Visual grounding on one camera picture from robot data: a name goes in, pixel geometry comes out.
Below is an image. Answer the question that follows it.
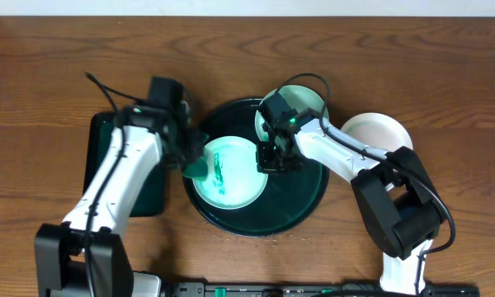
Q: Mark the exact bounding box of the light green plate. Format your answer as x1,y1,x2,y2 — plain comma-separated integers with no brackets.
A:
193,136,268,210
255,85,323,141

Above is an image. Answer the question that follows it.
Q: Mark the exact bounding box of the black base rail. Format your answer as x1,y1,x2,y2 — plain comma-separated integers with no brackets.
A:
164,280,482,297

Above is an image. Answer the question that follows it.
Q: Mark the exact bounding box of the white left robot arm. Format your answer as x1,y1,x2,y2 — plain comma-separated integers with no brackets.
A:
35,104,202,296

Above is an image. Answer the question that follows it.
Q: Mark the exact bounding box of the white plate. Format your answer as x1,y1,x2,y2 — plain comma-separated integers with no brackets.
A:
341,112,413,151

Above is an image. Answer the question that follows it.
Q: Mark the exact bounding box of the rectangular dark green tray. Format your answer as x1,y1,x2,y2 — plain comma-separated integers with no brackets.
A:
83,111,166,217

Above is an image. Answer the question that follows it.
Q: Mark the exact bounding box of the light green back plate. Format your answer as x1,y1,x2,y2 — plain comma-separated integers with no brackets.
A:
255,85,323,141

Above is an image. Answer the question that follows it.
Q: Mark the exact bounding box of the round dark green tray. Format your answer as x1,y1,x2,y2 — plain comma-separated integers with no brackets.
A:
183,98,330,237

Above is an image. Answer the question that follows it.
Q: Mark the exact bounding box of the green sponge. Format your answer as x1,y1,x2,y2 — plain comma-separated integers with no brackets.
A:
181,131,210,180

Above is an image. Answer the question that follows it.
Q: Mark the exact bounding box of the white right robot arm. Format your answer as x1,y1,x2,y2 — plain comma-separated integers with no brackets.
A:
257,107,451,296

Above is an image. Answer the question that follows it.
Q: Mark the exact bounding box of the light green front plate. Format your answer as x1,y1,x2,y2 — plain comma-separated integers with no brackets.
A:
193,136,268,210

